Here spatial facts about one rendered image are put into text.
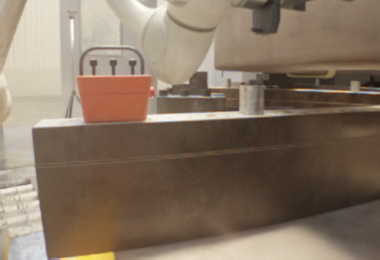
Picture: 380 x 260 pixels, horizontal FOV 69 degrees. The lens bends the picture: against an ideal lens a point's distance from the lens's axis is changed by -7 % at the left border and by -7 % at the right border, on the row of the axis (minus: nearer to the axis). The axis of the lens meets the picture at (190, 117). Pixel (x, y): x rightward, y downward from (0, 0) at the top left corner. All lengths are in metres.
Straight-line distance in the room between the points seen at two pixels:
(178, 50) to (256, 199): 0.60
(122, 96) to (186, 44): 0.30
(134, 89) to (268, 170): 0.49
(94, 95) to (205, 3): 0.41
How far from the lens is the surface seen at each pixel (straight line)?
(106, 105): 0.80
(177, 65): 0.58
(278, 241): 0.98
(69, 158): 0.81
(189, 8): 0.51
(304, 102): 2.76
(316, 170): 1.11
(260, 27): 0.60
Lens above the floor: 0.81
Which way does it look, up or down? 8 degrees down
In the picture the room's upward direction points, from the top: straight up
